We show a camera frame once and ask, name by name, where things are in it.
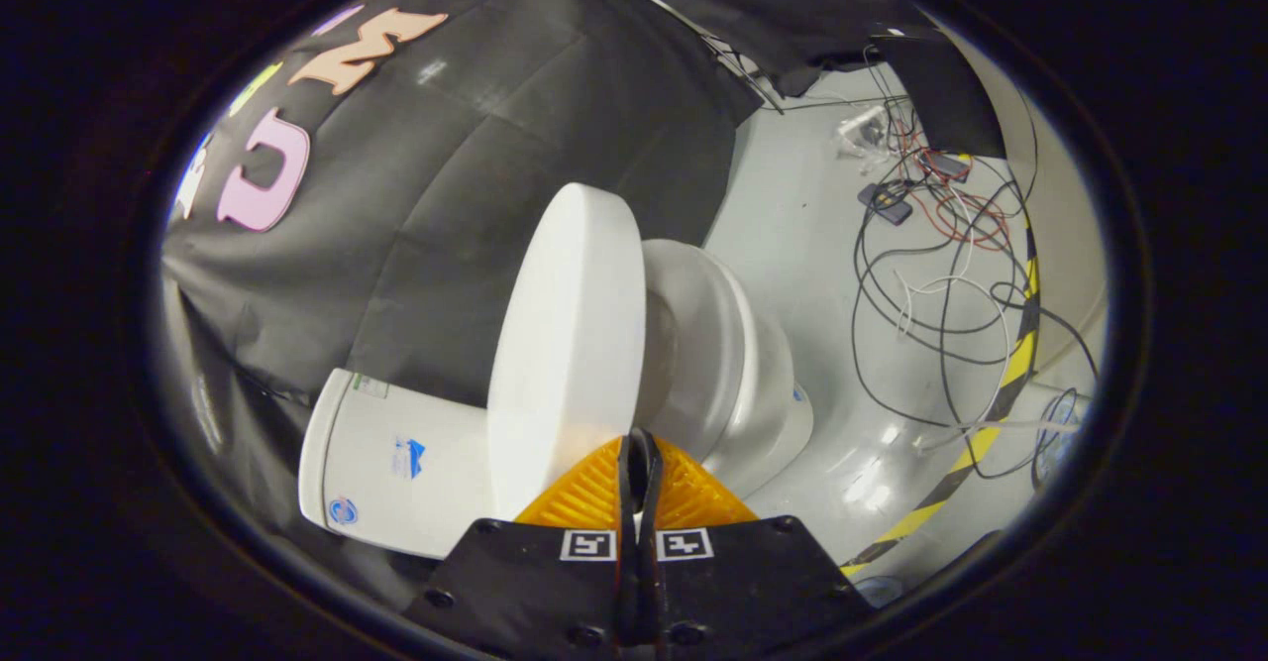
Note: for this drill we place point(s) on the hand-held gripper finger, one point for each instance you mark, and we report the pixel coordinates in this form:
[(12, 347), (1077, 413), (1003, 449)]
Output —
[(652, 582), (628, 542)]

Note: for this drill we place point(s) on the white toilet lid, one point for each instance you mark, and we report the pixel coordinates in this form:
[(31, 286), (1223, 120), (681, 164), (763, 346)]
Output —
[(565, 344)]

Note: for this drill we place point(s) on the white toilet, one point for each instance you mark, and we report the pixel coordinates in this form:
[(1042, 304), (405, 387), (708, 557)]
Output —
[(396, 463)]

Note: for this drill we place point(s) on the yellow black striped tape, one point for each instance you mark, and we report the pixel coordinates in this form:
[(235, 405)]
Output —
[(976, 443)]

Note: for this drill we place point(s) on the black backdrop cloth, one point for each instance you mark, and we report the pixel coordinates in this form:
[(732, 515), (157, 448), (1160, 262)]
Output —
[(475, 146)]

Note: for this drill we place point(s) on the small black device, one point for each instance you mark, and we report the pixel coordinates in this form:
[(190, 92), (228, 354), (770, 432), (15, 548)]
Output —
[(943, 165), (887, 203)]

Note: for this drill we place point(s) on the clear plastic piece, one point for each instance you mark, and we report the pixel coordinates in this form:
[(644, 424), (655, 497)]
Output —
[(862, 132)]

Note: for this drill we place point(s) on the black flat board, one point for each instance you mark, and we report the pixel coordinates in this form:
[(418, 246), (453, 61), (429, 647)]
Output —
[(941, 96)]

